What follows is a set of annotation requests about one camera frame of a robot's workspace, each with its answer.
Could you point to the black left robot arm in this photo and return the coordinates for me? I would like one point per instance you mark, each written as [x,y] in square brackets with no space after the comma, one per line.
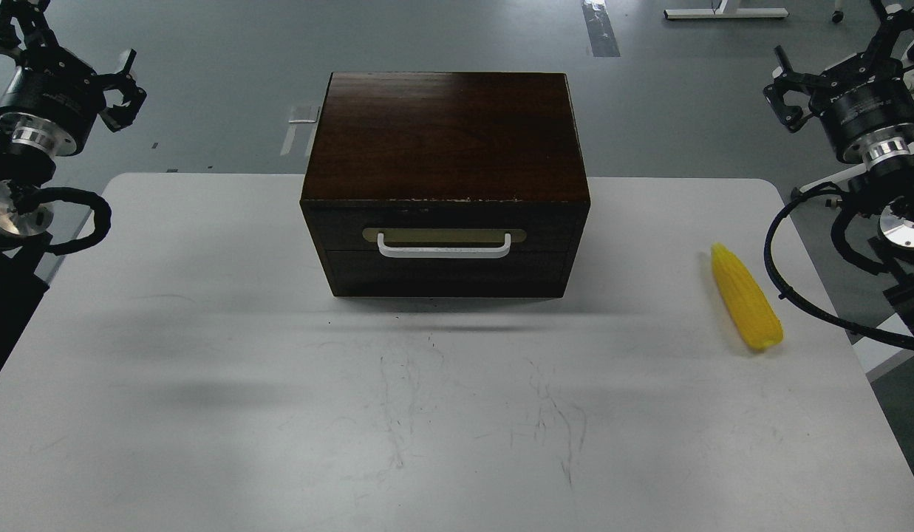
[26,199]

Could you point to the yellow corn cob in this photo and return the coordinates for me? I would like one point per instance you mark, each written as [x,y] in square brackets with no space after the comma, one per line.
[754,318]

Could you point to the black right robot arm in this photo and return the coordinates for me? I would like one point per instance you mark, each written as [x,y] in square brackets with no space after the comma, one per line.
[874,226]

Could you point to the white desk leg base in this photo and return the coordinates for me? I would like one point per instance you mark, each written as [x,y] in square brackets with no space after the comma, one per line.
[726,10]

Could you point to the wooden drawer with white handle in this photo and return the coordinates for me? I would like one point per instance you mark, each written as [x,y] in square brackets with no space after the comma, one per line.
[448,242]

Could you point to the grey floor tape strip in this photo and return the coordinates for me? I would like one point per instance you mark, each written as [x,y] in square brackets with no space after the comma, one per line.
[599,29]

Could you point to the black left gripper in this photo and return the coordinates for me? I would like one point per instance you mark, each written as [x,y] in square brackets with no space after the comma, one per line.
[54,98]

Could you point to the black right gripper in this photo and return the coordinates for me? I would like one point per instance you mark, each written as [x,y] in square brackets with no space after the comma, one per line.
[858,101]

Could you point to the dark wooden drawer cabinet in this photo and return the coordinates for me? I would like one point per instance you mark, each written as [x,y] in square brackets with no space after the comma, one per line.
[446,149]

